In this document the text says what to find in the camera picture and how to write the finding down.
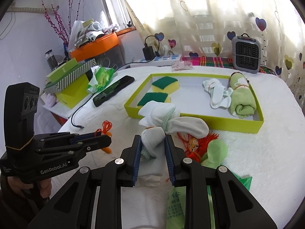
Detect green white plastic wrapper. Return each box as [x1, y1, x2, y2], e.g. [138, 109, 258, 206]
[87, 66, 115, 94]

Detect green plastic tea packet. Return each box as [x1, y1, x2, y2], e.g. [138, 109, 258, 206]
[233, 173, 252, 191]

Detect orange shelf tray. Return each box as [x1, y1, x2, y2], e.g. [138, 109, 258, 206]
[69, 26, 137, 63]

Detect rolled green towel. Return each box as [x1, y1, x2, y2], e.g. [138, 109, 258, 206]
[230, 72, 256, 118]

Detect black smartphone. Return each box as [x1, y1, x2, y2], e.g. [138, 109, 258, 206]
[92, 76, 135, 107]

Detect yellow-green box lid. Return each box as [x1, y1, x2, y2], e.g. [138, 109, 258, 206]
[55, 74, 89, 109]

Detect grey mini fan heater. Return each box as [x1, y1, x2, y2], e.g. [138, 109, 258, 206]
[232, 33, 261, 74]

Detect striped green box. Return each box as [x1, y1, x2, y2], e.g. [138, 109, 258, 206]
[44, 58, 97, 94]

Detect light green cloth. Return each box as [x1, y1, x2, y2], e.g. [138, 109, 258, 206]
[166, 139, 229, 228]

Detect heart pattern curtain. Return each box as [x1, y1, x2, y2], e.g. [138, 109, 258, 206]
[124, 0, 304, 106]

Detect yellow green sponge rear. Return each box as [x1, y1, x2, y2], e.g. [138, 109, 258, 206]
[152, 76, 179, 95]

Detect colourful plaid cloth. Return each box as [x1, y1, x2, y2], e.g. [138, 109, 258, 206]
[181, 55, 273, 75]

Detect clear plastic packet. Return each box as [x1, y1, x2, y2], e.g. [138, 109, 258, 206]
[171, 60, 193, 71]

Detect white blue power strip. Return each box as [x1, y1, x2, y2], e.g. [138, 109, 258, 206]
[130, 55, 182, 68]

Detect pink branch decoration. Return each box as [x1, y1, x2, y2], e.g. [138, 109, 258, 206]
[41, 0, 75, 46]

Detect black cable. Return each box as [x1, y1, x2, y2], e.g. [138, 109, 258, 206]
[71, 60, 156, 129]

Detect white socks bundle in box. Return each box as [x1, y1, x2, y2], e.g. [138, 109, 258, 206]
[203, 78, 233, 109]

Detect black power adapter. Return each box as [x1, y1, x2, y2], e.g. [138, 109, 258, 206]
[142, 46, 155, 61]

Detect green sponge front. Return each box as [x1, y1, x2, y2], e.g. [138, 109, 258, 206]
[137, 92, 171, 106]

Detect yellow-green shallow box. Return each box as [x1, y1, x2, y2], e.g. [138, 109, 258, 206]
[124, 73, 264, 134]

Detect orange string whistle charm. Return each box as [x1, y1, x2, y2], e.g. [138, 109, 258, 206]
[94, 120, 113, 154]

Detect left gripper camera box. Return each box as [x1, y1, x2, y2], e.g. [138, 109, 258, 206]
[4, 82, 40, 150]

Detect red tassel knot ornament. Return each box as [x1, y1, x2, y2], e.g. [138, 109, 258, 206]
[177, 132, 219, 163]

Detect white socks bundle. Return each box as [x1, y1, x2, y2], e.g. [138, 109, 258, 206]
[138, 101, 209, 163]
[203, 78, 233, 109]

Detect white fleece table cover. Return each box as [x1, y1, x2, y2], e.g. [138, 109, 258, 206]
[62, 67, 304, 228]

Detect dark glass jar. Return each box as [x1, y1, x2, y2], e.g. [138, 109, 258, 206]
[44, 50, 58, 70]

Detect person's left hand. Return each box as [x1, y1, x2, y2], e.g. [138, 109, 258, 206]
[4, 177, 53, 200]

